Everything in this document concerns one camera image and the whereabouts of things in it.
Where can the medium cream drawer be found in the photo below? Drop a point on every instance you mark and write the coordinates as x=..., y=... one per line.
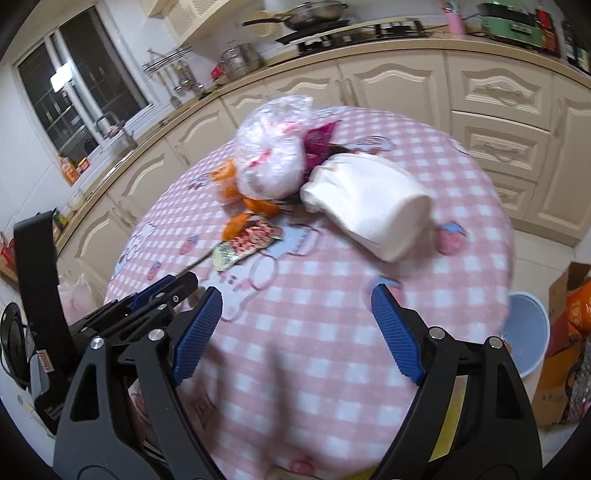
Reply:
x=501, y=145

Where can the orange packet on windowsill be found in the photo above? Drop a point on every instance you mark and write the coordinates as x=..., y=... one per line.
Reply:
x=74, y=170

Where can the cream kitchen cabinet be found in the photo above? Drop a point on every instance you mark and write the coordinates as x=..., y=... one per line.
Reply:
x=392, y=87

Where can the steel faucet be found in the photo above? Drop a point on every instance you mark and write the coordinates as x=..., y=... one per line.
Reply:
x=125, y=134

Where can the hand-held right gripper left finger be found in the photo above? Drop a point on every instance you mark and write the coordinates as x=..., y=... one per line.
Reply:
x=198, y=332

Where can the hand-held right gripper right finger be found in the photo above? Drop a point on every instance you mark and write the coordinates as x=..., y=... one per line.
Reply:
x=397, y=332

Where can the cream range hood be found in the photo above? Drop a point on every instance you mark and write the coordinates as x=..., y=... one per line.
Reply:
x=198, y=16

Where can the green electric cooker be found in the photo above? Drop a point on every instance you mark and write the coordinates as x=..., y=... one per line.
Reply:
x=508, y=25

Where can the large cream drawer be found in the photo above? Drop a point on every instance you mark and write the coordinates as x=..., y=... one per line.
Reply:
x=498, y=83

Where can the white paper towel roll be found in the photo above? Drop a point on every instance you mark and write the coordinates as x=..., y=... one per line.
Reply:
x=369, y=203

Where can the pink checked tablecloth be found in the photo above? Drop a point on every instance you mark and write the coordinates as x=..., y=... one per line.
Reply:
x=300, y=323

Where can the steel pot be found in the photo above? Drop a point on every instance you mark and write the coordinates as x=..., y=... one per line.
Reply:
x=240, y=60

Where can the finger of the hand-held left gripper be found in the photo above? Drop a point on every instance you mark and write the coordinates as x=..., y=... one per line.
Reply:
x=152, y=293
x=120, y=323

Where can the red checked sachet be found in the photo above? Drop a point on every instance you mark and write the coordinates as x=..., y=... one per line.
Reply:
x=247, y=242

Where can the magenta snack wrapper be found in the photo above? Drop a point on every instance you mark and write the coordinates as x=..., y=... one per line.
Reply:
x=318, y=138

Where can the white plastic bag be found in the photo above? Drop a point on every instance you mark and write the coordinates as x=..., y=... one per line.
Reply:
x=81, y=295

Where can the light blue trash bin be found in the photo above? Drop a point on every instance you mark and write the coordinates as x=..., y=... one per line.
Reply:
x=526, y=332

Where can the dark sauce bottle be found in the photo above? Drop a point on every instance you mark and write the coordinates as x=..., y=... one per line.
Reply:
x=569, y=44

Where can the steel frying pan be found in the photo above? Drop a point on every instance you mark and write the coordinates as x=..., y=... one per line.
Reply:
x=314, y=11

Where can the orange food bag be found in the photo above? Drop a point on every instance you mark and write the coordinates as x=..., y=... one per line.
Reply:
x=579, y=314

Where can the brown cardboard box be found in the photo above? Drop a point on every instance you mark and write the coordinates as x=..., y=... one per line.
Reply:
x=549, y=369

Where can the small cream drawer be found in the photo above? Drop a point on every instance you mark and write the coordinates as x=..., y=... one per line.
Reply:
x=505, y=196

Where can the black gas stove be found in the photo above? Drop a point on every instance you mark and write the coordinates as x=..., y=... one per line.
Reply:
x=351, y=38

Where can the hanging utensil rack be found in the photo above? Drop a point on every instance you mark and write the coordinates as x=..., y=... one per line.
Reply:
x=180, y=76

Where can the orange peel piece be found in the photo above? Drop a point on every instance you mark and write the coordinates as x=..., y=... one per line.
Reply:
x=261, y=206

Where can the dark kitchen window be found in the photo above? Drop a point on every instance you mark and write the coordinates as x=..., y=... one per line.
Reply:
x=92, y=78

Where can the pink utensil holder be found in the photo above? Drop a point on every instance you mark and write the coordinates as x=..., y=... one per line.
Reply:
x=455, y=21

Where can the small orange wrapper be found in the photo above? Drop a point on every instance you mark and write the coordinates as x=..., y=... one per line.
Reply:
x=235, y=226

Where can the black round appliance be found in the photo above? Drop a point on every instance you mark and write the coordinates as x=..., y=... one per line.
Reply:
x=11, y=337

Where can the clear plastic bag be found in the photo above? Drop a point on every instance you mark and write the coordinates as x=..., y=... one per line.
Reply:
x=272, y=152

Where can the orange snack wrapper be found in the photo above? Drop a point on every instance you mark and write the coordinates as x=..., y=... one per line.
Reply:
x=225, y=180

